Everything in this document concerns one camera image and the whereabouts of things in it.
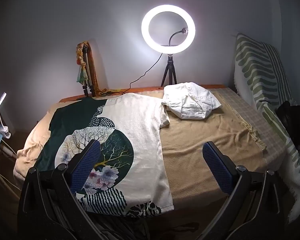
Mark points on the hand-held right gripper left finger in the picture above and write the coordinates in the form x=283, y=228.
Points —
x=88, y=161

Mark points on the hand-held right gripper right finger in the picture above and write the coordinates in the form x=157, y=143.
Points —
x=218, y=170

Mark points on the green and cream printed t-shirt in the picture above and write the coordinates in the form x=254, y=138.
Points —
x=145, y=130

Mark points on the beige blanket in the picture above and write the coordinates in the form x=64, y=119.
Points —
x=202, y=135

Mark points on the checked bed sheet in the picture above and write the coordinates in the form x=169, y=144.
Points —
x=242, y=110

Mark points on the white folded shorts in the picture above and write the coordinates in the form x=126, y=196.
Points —
x=190, y=102

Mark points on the dark cloth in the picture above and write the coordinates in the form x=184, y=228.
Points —
x=140, y=227

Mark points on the folded silver tripod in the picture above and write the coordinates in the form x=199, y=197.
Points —
x=88, y=77

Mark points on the black bag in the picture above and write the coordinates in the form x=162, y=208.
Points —
x=295, y=122

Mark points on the orange patterned cloth strip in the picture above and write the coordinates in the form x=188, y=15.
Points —
x=95, y=70

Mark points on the colourful scarf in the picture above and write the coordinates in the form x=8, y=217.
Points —
x=80, y=62

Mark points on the white clip lamp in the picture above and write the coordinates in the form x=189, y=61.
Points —
x=1, y=100

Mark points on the striped green white pillow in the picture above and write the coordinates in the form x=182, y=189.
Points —
x=255, y=67

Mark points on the black gooseneck phone holder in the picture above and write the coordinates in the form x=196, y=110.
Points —
x=173, y=36

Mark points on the orange wooden bed frame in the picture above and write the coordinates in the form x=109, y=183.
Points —
x=145, y=90

